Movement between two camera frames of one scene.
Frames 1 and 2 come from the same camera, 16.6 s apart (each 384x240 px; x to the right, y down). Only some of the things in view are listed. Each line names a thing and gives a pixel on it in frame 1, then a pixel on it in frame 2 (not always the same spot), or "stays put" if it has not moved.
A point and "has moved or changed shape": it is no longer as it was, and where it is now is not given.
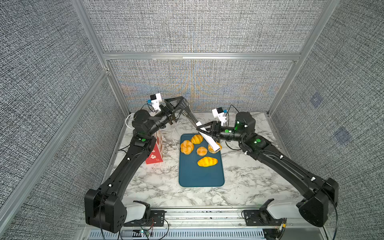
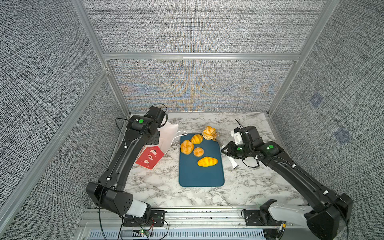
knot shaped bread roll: x=187 y=147 stays put
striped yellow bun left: x=197 y=139 stays put
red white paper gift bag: x=155 y=156 has moved or changed shape
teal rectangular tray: x=198 y=167 stays put
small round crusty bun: x=201 y=151 has moved or changed shape
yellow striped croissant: x=207 y=161 stays put
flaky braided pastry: x=211 y=150 has moved or changed shape
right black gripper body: x=226 y=134 to x=240 y=151
